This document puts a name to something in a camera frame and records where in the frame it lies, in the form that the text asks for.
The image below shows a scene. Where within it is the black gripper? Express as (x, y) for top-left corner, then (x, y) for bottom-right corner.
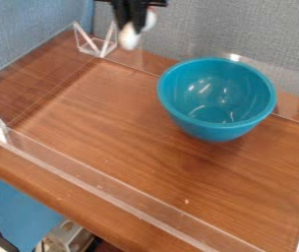
(95, 0), (170, 33)

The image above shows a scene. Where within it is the white brown plush mushroom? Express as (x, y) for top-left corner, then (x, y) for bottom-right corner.
(118, 10), (158, 50)

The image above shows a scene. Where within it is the blue bowl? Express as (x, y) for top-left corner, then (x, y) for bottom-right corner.
(158, 57), (277, 142)

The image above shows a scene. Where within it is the clear acrylic front barrier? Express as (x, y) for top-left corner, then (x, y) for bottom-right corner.
(0, 127), (264, 252)

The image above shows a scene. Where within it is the white box under table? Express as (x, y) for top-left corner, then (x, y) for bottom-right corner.
(35, 220), (95, 252)

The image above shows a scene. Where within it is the clear acrylic corner bracket back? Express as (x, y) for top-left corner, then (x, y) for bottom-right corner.
(72, 22), (118, 58)

